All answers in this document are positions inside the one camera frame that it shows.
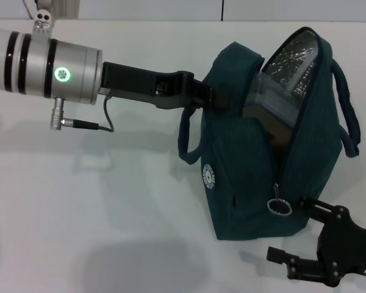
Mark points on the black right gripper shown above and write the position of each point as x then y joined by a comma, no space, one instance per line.
347,244

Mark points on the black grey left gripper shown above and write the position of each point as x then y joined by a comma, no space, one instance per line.
131,84

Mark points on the dark teal insulated lunch bag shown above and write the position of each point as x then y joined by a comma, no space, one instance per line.
250,183

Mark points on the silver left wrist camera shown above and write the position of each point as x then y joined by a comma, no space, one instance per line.
42,27

